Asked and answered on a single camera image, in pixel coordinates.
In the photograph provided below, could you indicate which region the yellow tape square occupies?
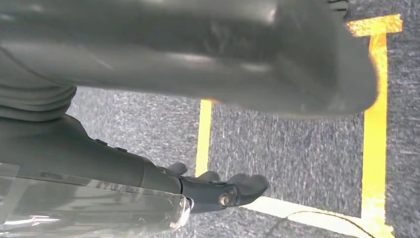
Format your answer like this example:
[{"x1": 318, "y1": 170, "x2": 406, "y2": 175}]
[{"x1": 195, "y1": 13, "x2": 404, "y2": 238}]

